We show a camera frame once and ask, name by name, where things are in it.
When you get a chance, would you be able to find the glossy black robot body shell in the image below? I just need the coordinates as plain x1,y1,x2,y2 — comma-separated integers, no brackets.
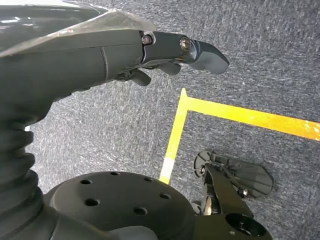
0,3,109,53

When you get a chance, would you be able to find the yellow floor tape marking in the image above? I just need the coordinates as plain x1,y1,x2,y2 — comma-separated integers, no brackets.
158,88,320,185

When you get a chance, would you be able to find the black robot foot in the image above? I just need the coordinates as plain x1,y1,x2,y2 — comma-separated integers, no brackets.
191,150,275,240

